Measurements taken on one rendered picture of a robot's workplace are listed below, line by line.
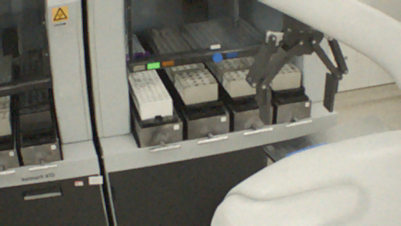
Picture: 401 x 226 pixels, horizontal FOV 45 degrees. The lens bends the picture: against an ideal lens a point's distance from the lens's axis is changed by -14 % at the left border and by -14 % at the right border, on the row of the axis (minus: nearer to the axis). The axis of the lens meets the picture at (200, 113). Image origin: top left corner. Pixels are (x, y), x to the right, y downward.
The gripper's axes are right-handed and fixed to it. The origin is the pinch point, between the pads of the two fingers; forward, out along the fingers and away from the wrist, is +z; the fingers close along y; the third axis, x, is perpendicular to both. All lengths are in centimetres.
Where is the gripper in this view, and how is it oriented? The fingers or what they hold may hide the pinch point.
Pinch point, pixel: (298, 109)
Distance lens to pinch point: 97.9
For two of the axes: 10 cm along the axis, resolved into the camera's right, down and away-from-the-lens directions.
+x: -3.0, -4.7, 8.3
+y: 9.5, -1.6, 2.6
